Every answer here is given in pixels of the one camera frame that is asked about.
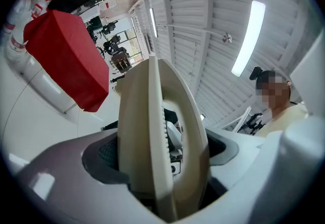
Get person's cream shirt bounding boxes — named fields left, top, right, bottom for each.
left=255, top=102, right=314, bottom=139

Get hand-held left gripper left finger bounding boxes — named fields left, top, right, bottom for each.
left=15, top=129, right=164, bottom=223

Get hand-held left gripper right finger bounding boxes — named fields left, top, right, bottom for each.
left=177, top=115, right=325, bottom=224

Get black head-worn camera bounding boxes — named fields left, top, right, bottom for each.
left=249, top=66, right=264, bottom=81

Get brown cabinet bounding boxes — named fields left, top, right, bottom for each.
left=110, top=50, right=133, bottom=71

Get cream telephone handset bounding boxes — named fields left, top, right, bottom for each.
left=115, top=54, right=211, bottom=223

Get white stand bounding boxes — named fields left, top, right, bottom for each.
left=220, top=105, right=252, bottom=134

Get red and white bags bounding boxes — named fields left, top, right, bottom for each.
left=22, top=0, right=56, bottom=20

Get white table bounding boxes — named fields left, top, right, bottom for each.
left=0, top=47, right=120, bottom=168

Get white panel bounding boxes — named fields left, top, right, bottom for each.
left=289, top=29, right=325, bottom=117

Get black office chair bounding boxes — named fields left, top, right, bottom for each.
left=96, top=35, right=122, bottom=59
left=97, top=20, right=119, bottom=36

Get person's head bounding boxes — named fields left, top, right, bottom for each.
left=255, top=70, right=293, bottom=111

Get long ceiling light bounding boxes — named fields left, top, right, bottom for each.
left=231, top=0, right=266, bottom=78
left=149, top=7, right=159, bottom=39

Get red cloth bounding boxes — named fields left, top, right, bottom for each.
left=23, top=9, right=110, bottom=113

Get black tripod mount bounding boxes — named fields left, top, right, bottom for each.
left=243, top=112, right=266, bottom=135

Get white ceiling pipe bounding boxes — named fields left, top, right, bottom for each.
left=156, top=24, right=226, bottom=39

